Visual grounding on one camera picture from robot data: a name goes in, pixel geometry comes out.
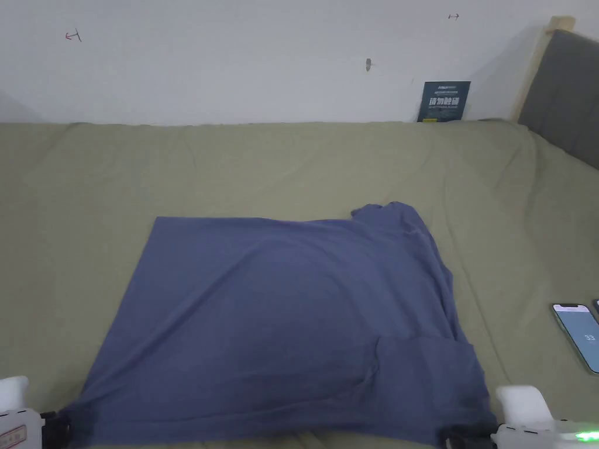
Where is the dark blue sign card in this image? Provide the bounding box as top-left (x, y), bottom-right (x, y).
top-left (416, 80), bottom-right (473, 124)

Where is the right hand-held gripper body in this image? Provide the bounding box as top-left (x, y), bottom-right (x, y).
top-left (467, 385), bottom-right (599, 449)

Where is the bed with pale green sheet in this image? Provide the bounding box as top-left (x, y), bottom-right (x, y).
top-left (0, 119), bottom-right (599, 449)

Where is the smartphone with lit screen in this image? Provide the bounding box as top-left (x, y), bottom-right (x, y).
top-left (550, 302), bottom-right (599, 375)

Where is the dark blue shirt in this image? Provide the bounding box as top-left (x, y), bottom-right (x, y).
top-left (58, 201), bottom-right (498, 448)

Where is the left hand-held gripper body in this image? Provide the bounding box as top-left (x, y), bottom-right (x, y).
top-left (0, 375), bottom-right (60, 449)

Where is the grey padded headboard, wooden frame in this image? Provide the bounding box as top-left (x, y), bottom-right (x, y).
top-left (507, 16), bottom-right (599, 172)

